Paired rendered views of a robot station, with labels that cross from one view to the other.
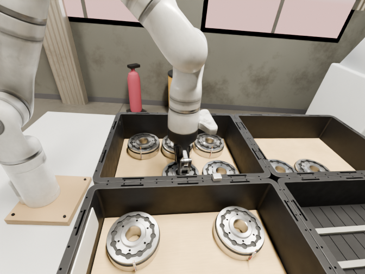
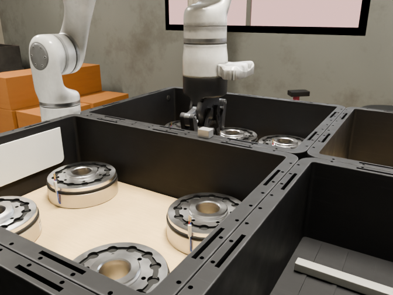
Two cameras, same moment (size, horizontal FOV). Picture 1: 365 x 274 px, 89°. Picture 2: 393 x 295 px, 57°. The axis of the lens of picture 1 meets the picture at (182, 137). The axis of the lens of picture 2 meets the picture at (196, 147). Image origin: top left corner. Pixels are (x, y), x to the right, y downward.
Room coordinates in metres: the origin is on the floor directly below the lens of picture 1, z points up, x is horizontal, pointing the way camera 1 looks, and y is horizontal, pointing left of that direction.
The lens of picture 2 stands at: (-0.10, -0.38, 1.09)
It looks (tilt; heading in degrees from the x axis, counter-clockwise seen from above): 20 degrees down; 40
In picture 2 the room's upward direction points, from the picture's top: straight up
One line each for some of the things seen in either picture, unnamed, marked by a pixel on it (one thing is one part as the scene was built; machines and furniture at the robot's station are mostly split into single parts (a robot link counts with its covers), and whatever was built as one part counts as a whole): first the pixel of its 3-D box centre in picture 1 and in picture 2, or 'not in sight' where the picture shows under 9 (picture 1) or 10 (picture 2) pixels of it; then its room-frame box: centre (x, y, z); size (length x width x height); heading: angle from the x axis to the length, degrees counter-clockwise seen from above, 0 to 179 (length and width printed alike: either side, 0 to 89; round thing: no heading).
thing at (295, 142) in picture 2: (209, 140); (285, 141); (0.51, -0.09, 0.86); 0.05 x 0.05 x 0.01
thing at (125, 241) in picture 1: (133, 234); (82, 172); (0.18, 0.08, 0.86); 0.05 x 0.05 x 0.01
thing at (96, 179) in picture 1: (180, 142); (216, 115); (0.42, 0.00, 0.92); 0.40 x 0.30 x 0.02; 99
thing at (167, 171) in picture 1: (181, 174); not in sight; (0.35, 0.00, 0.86); 0.10 x 0.10 x 0.01
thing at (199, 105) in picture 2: (182, 138); (204, 98); (0.38, 0.00, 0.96); 0.08 x 0.08 x 0.09
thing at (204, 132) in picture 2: (216, 177); (205, 132); (0.28, -0.08, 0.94); 0.02 x 0.01 x 0.01; 99
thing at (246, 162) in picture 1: (179, 155); (215, 141); (0.42, 0.00, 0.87); 0.40 x 0.30 x 0.11; 99
